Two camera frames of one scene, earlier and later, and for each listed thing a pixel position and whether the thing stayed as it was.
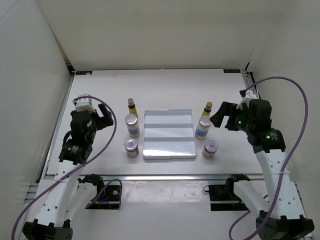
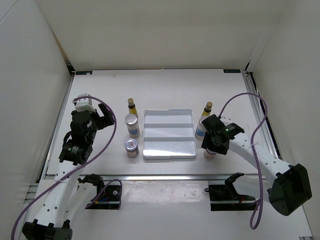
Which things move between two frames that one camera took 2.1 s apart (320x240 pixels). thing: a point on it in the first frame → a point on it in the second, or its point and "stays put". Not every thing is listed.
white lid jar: (131, 147) stays put
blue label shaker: (131, 120) stays put
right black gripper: (227, 109) → (206, 143)
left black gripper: (102, 121) stays put
